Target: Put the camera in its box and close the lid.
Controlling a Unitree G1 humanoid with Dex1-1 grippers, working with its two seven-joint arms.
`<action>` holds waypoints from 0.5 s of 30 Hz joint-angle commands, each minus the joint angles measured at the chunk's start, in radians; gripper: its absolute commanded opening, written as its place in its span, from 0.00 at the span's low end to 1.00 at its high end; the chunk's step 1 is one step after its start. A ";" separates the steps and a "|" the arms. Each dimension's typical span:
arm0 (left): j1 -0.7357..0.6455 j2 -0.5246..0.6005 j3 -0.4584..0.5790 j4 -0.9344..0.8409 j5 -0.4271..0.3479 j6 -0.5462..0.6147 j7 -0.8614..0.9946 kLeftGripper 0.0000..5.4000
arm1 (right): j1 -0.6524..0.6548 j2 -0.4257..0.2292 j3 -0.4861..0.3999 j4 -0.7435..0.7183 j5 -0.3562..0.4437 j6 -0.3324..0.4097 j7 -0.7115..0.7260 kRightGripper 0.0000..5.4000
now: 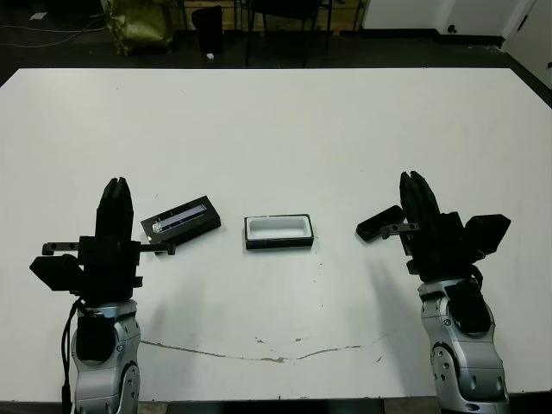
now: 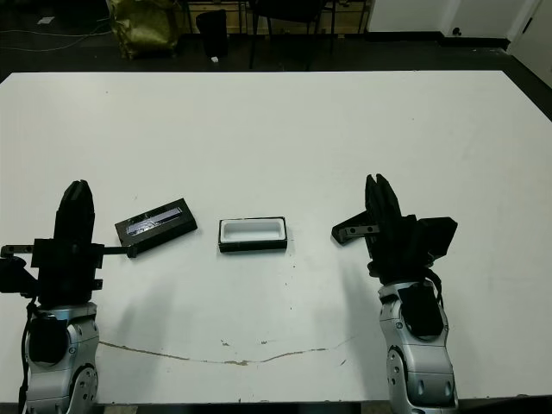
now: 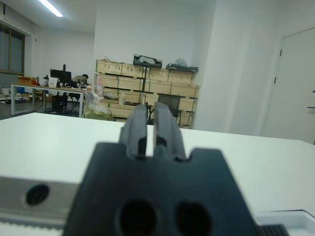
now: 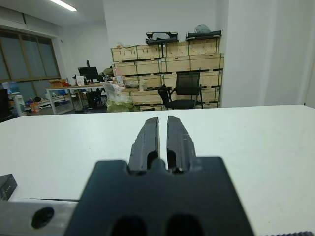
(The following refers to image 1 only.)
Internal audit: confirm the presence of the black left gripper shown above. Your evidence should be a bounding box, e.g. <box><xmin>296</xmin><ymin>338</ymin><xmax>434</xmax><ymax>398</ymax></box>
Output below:
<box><xmin>41</xmin><ymin>176</ymin><xmax>176</xmax><ymax>303</ymax></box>

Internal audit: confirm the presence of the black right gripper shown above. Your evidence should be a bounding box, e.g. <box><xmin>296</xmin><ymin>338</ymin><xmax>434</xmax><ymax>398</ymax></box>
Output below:
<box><xmin>379</xmin><ymin>171</ymin><xmax>486</xmax><ymax>285</ymax></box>

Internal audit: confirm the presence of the black phone-like camera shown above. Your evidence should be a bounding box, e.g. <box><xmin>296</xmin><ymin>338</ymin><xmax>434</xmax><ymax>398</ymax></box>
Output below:
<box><xmin>355</xmin><ymin>204</ymin><xmax>409</xmax><ymax>242</ymax></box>

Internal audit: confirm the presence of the black box lid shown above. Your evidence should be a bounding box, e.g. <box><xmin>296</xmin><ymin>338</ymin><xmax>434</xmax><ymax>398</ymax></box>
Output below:
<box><xmin>141</xmin><ymin>195</ymin><xmax>223</xmax><ymax>247</ymax></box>

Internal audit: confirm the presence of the black box white insert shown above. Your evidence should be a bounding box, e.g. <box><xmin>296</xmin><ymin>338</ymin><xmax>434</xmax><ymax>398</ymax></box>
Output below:
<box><xmin>243</xmin><ymin>212</ymin><xmax>315</xmax><ymax>251</ymax></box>

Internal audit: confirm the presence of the crinkled plastic bag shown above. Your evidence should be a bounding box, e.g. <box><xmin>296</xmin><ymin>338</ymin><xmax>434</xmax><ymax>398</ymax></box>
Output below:
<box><xmin>105</xmin><ymin>0</ymin><xmax>174</xmax><ymax>56</ymax></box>

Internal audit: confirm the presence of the white door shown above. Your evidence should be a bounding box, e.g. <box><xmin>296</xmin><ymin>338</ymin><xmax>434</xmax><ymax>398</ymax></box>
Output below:
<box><xmin>503</xmin><ymin>0</ymin><xmax>552</xmax><ymax>104</ymax></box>

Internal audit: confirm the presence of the black waste bin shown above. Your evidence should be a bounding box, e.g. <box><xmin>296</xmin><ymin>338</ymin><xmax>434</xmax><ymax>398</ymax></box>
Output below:
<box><xmin>191</xmin><ymin>3</ymin><xmax>224</xmax><ymax>55</ymax></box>

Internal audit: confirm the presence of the black office chair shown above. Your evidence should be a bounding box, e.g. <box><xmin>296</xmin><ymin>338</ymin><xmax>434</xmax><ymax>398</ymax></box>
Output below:
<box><xmin>245</xmin><ymin>0</ymin><xmax>333</xmax><ymax>68</ymax></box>

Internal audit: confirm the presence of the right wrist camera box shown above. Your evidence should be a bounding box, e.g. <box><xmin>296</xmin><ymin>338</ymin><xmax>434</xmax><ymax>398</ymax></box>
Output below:
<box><xmin>463</xmin><ymin>213</ymin><xmax>512</xmax><ymax>255</ymax></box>

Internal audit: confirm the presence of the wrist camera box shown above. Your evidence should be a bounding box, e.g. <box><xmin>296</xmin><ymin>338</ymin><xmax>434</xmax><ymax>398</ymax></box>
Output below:
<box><xmin>463</xmin><ymin>213</ymin><xmax>512</xmax><ymax>255</ymax></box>
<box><xmin>28</xmin><ymin>254</ymin><xmax>84</xmax><ymax>292</ymax></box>

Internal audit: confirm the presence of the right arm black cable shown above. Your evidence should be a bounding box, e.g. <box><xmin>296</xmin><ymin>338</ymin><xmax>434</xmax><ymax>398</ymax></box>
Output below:
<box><xmin>467</xmin><ymin>263</ymin><xmax>487</xmax><ymax>291</ymax></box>

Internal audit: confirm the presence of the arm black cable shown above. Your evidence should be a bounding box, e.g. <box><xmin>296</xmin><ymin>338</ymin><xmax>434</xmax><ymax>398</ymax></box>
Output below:
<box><xmin>60</xmin><ymin>297</ymin><xmax>87</xmax><ymax>414</ymax></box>
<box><xmin>467</xmin><ymin>263</ymin><xmax>487</xmax><ymax>291</ymax></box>

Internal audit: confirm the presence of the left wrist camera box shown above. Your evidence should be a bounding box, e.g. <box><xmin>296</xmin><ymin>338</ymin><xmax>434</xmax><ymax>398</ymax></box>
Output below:
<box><xmin>28</xmin><ymin>254</ymin><xmax>84</xmax><ymax>292</ymax></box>

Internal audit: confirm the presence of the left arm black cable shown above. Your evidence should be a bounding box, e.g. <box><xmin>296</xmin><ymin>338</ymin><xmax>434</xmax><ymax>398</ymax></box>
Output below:
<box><xmin>60</xmin><ymin>297</ymin><xmax>87</xmax><ymax>414</ymax></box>

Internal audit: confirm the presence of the thin white floor cable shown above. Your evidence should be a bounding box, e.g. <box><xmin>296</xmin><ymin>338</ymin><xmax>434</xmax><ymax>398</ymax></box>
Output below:
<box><xmin>0</xmin><ymin>16</ymin><xmax>109</xmax><ymax>49</ymax></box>

